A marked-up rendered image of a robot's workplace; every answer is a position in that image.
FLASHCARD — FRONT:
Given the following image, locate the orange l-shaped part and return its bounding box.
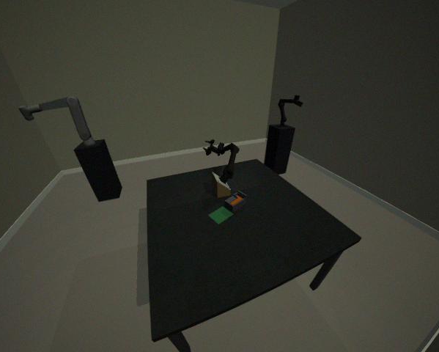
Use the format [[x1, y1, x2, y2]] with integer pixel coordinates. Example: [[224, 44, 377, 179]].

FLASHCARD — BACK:
[[230, 195, 243, 205]]

